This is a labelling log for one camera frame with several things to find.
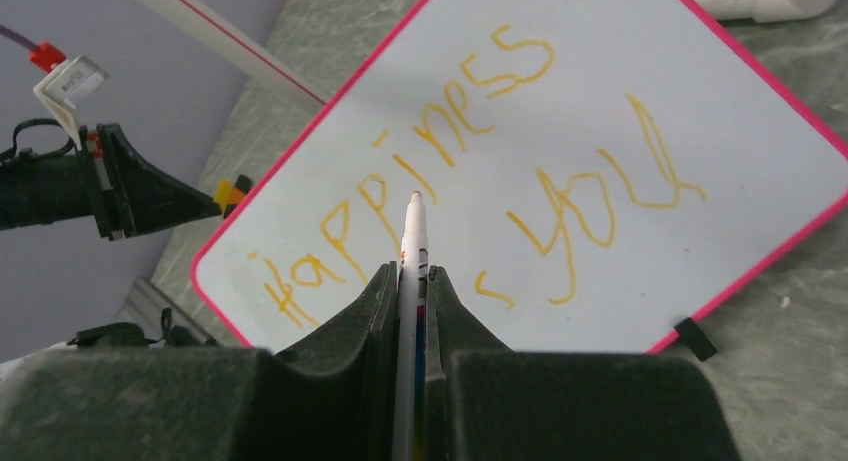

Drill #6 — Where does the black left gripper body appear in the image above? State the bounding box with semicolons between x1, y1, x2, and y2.
1;151;106;231

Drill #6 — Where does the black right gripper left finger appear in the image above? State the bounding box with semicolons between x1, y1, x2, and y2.
1;263;397;460

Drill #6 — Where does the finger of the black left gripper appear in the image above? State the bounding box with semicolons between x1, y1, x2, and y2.
96;124;222;238

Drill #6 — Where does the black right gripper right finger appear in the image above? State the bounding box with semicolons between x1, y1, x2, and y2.
423;266;740;460

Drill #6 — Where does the yellow marker pen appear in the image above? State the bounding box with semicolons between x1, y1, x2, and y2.
391;191;428;460

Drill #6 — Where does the pink framed whiteboard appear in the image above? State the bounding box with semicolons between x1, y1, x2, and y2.
191;0;847;352

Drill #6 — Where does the orange black whiteboard eraser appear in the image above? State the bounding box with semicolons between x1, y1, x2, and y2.
213;174;254;219

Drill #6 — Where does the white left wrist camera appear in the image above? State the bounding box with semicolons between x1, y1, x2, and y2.
29;41;109;149

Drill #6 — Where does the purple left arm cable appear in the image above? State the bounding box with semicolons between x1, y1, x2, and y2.
0;23;41;54

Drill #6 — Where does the white PVC pipe frame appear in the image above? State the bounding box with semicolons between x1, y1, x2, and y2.
694;0;837;23

